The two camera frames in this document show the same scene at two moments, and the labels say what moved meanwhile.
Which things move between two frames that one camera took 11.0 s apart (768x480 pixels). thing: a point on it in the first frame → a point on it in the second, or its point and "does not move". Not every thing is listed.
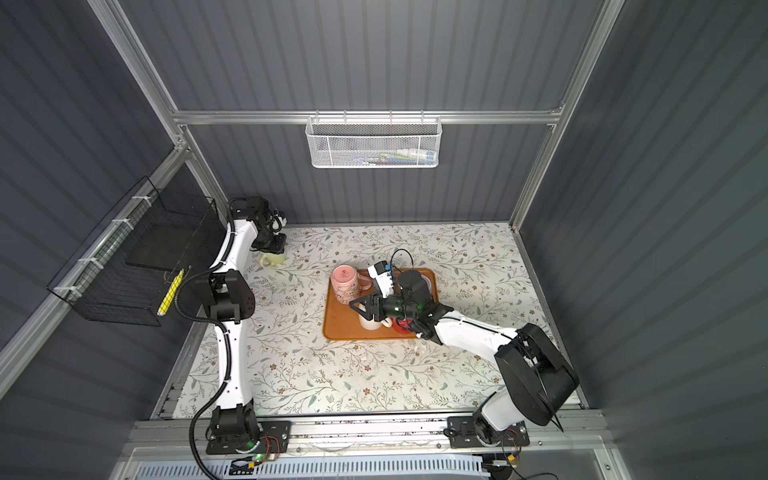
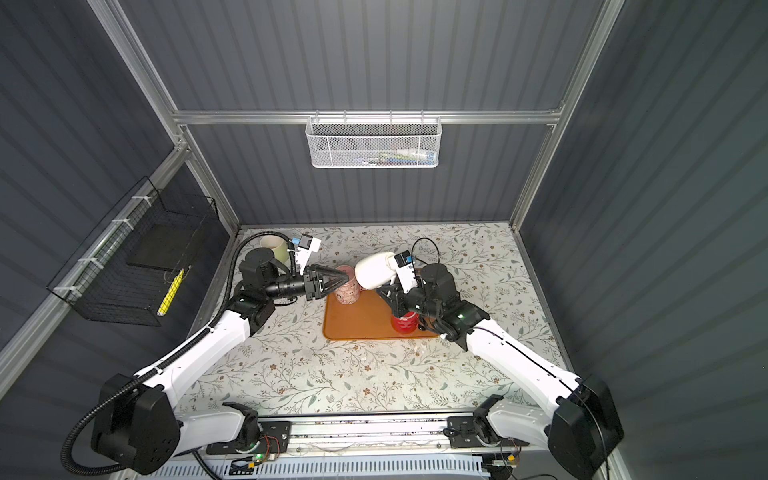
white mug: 373,324 → 376,270
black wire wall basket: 129,270 does not move
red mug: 402,325 does not move
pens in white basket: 403,156 does not move
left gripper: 276,248 → 315,289
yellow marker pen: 170,294 does not move
